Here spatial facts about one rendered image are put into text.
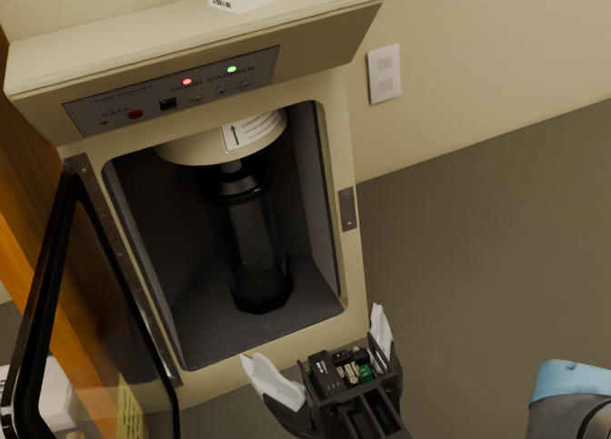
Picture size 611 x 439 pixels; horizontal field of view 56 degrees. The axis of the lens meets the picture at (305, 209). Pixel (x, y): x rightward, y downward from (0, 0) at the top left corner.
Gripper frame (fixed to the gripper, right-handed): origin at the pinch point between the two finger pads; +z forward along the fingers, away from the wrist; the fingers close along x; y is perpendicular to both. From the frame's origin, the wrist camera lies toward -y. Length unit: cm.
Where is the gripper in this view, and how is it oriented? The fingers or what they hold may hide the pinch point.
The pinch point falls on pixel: (309, 333)
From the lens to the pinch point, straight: 62.7
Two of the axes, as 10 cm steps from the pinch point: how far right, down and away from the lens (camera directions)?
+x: -9.3, 3.2, -2.1
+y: -1.4, -8.0, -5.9
